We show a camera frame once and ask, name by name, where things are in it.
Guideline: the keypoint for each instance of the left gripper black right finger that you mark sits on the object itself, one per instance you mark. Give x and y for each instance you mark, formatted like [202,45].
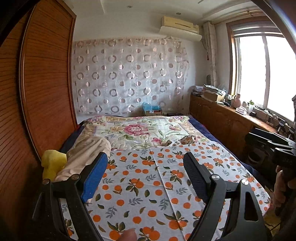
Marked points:
[244,220]

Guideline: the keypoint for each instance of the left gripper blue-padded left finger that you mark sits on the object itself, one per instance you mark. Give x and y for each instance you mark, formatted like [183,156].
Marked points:
[76,190]

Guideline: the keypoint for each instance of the beige printed t-shirt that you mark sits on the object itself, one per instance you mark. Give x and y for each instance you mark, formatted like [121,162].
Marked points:
[82,154]

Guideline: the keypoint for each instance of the person's right hand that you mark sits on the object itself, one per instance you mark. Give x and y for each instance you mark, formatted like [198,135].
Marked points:
[280,187]

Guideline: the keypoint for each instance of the person's left hand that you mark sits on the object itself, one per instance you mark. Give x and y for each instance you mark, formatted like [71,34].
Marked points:
[128,235]

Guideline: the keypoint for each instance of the wooden side cabinet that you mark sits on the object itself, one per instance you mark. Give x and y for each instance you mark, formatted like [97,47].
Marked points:
[225,124]

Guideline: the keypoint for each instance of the pink figurine bottle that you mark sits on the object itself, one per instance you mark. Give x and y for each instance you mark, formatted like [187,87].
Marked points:
[236,102]

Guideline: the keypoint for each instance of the navy blue blanket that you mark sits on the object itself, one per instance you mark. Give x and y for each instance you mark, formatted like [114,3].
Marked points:
[207,134]

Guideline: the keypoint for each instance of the yellow plush toy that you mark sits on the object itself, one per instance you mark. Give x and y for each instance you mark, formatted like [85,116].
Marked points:
[53,162]

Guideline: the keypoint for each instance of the stack of books and boxes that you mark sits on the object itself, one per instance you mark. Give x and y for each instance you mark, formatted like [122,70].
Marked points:
[209,92]

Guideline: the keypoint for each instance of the window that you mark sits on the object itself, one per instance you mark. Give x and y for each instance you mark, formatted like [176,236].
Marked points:
[262,66]

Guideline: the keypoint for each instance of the orange-print white bedsheet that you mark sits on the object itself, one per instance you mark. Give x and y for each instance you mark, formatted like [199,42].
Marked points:
[149,190]

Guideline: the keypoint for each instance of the floral quilt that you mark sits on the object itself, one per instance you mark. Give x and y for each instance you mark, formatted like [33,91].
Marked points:
[142,132]

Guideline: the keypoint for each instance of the blue tissue box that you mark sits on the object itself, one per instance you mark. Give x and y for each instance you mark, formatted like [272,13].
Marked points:
[151,110]

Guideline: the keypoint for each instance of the wooden louvered wardrobe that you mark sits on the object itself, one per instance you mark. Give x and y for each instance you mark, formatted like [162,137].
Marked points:
[37,110]

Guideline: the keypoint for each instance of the tied window curtain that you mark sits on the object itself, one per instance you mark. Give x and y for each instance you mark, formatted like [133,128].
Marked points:
[211,45]

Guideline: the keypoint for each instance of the circle-pattern sheer curtain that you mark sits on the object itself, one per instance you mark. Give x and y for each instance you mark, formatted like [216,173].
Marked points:
[118,76]

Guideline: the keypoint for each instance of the wall air conditioner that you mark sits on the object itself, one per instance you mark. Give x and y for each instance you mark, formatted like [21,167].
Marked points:
[180,29]

